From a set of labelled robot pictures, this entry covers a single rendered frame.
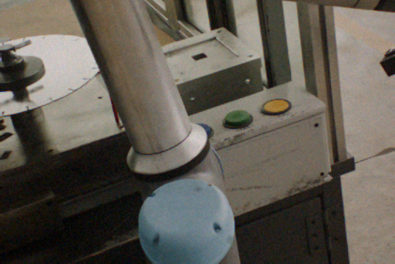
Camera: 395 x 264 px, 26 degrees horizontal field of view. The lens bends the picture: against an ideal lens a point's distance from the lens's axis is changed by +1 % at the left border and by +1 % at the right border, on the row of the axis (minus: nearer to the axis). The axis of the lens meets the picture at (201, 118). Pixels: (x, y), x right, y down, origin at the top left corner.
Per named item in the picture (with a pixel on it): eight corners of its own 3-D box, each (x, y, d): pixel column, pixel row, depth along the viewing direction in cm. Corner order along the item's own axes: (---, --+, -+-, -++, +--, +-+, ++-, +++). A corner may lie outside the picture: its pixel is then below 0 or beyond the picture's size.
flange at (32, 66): (11, 57, 161) (7, 45, 160) (56, 62, 156) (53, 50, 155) (-29, 84, 153) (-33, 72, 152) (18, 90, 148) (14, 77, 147)
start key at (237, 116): (244, 117, 139) (243, 106, 138) (254, 126, 136) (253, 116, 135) (222, 125, 138) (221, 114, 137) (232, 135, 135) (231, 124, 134)
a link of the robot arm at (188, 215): (155, 330, 105) (133, 242, 98) (152, 262, 116) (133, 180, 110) (251, 312, 105) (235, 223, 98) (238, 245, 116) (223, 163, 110)
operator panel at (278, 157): (303, 152, 153) (294, 79, 146) (334, 180, 144) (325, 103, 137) (160, 204, 146) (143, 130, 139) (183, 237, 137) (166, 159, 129)
